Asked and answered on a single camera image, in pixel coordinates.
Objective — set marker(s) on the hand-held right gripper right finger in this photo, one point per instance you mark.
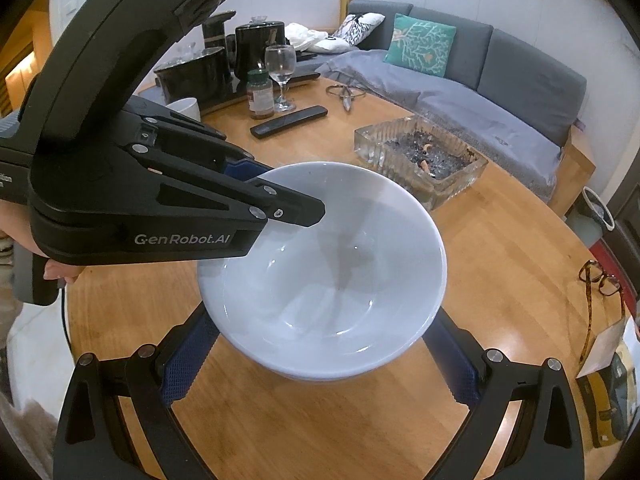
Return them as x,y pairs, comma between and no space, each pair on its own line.
455,370

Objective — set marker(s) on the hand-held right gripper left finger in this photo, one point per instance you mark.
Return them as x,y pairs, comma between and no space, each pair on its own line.
185,370

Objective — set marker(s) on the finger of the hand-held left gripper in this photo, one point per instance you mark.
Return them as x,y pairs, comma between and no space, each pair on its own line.
245,169
280,205

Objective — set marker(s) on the person's left hand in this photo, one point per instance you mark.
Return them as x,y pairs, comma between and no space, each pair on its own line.
60,272

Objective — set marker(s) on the black remote control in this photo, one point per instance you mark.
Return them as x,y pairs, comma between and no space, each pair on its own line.
290,121

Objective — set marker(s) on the small glass jar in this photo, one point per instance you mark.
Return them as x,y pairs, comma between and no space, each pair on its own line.
260,97

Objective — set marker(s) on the white cup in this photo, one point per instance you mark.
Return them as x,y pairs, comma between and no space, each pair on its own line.
186,106

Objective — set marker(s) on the black pot with glass lid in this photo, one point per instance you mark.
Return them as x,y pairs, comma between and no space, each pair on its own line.
195,72

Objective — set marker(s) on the wooden cabinet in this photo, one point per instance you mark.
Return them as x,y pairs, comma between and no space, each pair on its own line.
20,75

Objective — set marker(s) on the wine glass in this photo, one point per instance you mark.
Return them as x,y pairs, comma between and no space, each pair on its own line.
280,62

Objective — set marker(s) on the black cylindrical canister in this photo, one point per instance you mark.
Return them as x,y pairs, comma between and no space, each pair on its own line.
252,45

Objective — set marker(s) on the black kettle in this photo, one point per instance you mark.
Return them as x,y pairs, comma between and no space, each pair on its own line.
217,30

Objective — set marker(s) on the white clothing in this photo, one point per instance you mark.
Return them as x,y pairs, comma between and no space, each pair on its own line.
305,37

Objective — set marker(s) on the glass ashtray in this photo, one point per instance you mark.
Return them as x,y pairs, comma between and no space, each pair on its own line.
425,160

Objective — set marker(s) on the brown tissue box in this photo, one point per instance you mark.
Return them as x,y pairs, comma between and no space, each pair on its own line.
612,390

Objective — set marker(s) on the tortoiseshell eyeglasses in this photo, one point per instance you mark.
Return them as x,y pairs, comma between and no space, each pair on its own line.
601,280

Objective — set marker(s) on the white patterned pillow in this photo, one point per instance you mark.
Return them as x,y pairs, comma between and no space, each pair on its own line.
357,27

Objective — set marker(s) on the red door mat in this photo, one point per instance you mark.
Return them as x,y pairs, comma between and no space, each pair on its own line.
607,252

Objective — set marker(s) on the teal patterned pillow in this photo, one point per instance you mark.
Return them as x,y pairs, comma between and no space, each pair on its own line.
420,45

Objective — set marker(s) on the trash bin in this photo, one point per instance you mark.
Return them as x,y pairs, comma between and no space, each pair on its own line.
597,205

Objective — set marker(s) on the grey sofa with wooden frame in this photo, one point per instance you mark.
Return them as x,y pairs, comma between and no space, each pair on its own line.
520,60

